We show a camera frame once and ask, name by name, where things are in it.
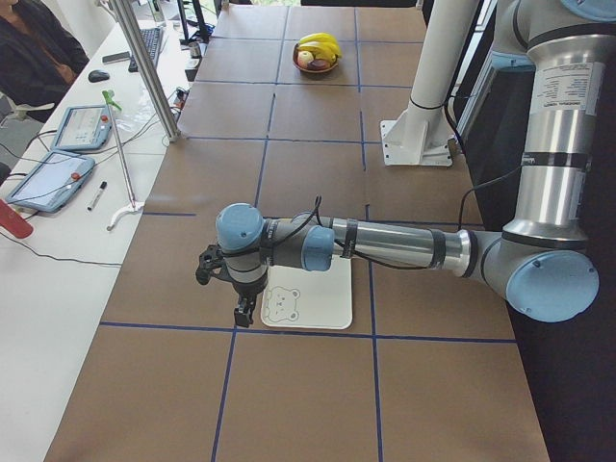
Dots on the black computer mouse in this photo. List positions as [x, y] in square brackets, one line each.
[98, 76]

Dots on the blue teach pendant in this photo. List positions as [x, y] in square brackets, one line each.
[83, 128]
[53, 182]

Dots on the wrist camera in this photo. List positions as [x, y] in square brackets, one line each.
[211, 264]

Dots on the far blue teach pendant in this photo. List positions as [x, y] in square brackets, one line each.
[83, 128]

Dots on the black marker pen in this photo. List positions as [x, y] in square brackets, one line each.
[102, 187]

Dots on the red bottle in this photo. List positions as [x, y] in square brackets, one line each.
[13, 222]

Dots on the reacher grabber stick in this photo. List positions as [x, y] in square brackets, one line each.
[133, 205]

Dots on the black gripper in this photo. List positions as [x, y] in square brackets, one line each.
[245, 292]

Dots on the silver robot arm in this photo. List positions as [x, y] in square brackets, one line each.
[537, 261]

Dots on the white pedestal column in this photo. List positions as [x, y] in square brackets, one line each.
[420, 134]

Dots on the black keyboard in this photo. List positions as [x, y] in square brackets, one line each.
[153, 41]

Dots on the yellow banana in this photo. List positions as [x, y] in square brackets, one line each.
[310, 46]
[328, 50]
[318, 37]

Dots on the pink apple near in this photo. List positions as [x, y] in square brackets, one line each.
[304, 58]

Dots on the aluminium frame post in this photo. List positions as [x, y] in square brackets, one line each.
[132, 32]

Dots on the seated person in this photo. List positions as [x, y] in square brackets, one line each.
[40, 59]

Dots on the small metal cup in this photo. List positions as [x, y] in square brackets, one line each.
[195, 51]

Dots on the brown wicker basket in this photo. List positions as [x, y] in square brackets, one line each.
[306, 70]

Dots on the white bear tray plate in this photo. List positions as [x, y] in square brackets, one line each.
[296, 298]

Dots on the near blue teach pendant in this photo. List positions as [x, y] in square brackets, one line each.
[53, 182]

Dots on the dark purple fruit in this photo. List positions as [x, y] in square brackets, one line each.
[319, 65]

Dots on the clear plastic bag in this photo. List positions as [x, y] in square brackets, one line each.
[136, 107]

